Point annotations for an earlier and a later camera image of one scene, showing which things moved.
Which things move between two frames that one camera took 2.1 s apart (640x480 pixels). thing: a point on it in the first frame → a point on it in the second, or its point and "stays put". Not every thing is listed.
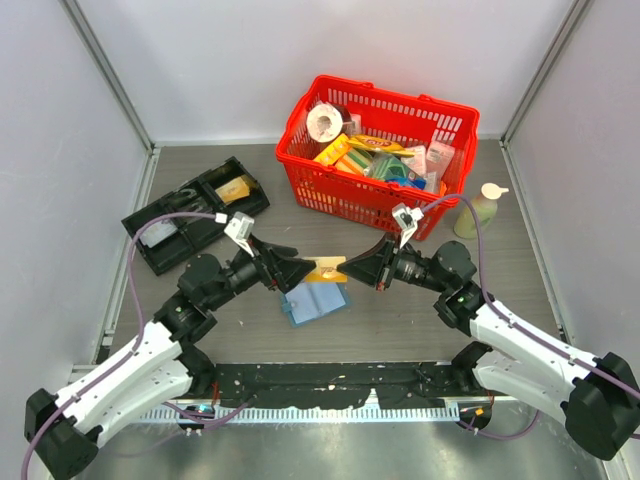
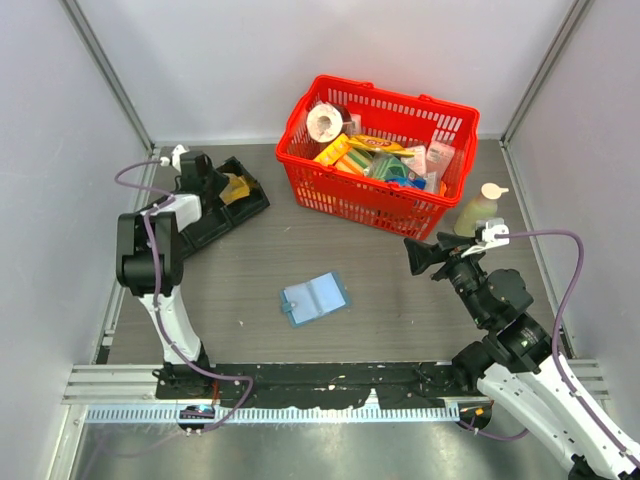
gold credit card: [326, 269] → [236, 188]
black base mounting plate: [408, 385] stays put
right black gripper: [369, 267] → [421, 254]
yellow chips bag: [369, 142] stays put
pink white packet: [438, 156] stays put
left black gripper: [286, 272] → [222, 180]
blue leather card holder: [314, 301] stays put
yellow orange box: [334, 154] stays put
